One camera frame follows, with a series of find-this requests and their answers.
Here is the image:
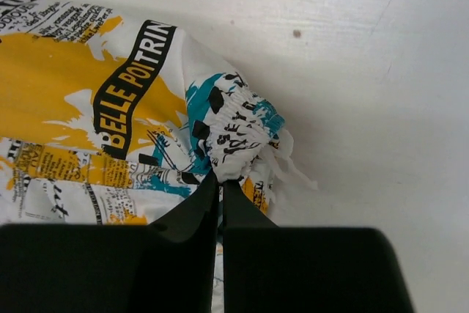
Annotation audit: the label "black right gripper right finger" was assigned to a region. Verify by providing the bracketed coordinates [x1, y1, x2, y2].
[223, 181, 414, 312]

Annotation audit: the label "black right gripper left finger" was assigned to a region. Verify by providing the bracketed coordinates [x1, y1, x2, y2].
[1, 173, 218, 312]

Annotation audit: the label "white yellow teal printed shorts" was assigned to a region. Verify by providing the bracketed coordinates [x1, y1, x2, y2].
[1, 0, 299, 225]

